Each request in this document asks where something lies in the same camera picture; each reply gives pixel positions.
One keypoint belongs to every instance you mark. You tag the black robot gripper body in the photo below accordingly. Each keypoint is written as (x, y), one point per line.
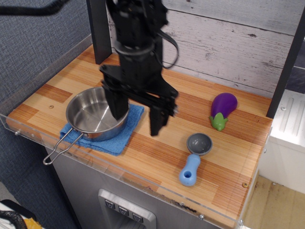
(140, 80)

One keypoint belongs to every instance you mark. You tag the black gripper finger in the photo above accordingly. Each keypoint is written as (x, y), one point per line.
(118, 103)
(158, 118)

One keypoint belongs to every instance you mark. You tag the blue spoon with grey bowl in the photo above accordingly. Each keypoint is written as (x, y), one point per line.
(198, 144)

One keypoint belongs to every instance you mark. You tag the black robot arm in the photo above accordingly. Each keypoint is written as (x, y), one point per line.
(139, 44)

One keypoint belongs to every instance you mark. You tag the stainless steel pan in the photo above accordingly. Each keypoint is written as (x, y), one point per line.
(89, 114)

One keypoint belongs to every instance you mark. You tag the blue cloth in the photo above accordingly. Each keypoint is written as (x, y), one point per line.
(116, 145)

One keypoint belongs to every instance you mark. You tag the clear acrylic table guard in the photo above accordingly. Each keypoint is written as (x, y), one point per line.
(236, 149)

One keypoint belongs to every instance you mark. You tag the purple toy eggplant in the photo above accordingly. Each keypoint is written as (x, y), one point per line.
(222, 105)

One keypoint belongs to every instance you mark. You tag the grey toy fridge cabinet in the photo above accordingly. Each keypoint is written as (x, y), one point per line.
(149, 180)

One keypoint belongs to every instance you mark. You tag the silver dispenser panel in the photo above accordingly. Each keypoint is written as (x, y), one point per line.
(123, 214)

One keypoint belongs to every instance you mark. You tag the white toy sink unit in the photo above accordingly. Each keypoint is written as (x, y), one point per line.
(283, 158)

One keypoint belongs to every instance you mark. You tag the yellow tape object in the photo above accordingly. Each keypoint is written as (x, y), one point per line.
(32, 224)

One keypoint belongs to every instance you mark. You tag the dark left post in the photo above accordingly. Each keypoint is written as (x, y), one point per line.
(99, 26)

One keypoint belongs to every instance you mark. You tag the dark post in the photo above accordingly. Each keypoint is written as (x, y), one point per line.
(99, 26)
(288, 66)

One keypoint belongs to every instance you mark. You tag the dark right post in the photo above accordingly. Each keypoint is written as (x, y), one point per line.
(288, 66)

